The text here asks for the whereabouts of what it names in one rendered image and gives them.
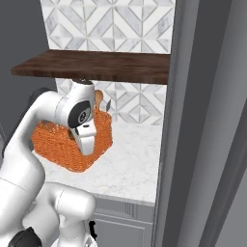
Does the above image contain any orange woven basket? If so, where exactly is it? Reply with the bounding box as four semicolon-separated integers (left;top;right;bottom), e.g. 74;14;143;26
30;108;115;174

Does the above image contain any wooden spoon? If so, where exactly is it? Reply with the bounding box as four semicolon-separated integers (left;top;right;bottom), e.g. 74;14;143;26
94;89;105;113

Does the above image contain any black cupboard handle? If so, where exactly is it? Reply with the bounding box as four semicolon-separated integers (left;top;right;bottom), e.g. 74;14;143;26
89;220;98;241

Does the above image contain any grey cupboard door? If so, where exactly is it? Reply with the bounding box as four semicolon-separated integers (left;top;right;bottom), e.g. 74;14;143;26
94;217;154;247

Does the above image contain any dark wooden shelf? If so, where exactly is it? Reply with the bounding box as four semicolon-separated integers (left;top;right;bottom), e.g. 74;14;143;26
10;48;172;86

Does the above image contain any grey drawer front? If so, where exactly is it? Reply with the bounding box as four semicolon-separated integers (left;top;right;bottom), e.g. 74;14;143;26
92;196;156;224

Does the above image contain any tall grey cabinet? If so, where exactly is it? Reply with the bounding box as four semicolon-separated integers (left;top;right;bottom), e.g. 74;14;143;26
151;0;247;247

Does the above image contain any grey spatula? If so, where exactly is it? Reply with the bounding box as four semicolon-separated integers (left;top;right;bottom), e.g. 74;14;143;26
104;98;113;114

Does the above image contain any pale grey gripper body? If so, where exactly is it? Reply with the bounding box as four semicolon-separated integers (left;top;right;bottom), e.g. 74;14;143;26
73;127;96;156

